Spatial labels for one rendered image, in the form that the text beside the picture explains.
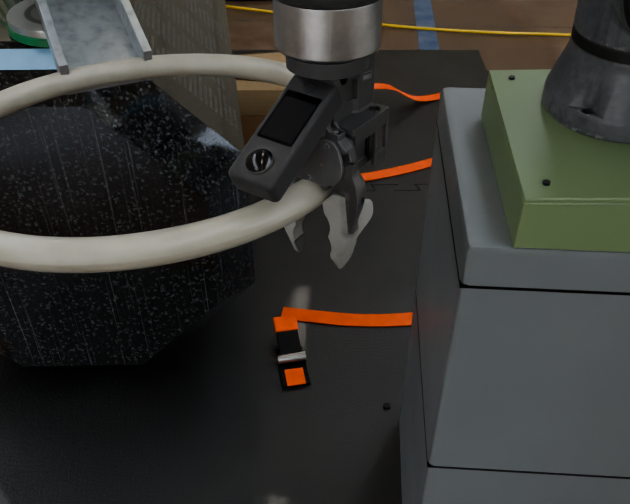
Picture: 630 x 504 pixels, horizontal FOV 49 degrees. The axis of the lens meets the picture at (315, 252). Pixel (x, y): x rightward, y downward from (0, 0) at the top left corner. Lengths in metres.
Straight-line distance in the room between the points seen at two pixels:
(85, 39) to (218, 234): 0.56
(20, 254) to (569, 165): 0.57
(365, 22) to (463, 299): 0.39
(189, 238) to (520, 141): 0.43
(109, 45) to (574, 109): 0.64
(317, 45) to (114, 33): 0.57
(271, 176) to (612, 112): 0.45
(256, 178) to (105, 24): 0.60
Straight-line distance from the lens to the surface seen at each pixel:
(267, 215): 0.60
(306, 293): 1.93
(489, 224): 0.82
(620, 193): 0.79
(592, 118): 0.87
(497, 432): 1.04
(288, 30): 0.57
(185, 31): 1.66
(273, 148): 0.57
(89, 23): 1.12
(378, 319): 1.86
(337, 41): 0.56
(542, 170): 0.80
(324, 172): 0.62
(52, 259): 0.60
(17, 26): 1.37
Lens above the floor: 1.33
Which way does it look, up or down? 40 degrees down
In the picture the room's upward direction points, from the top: straight up
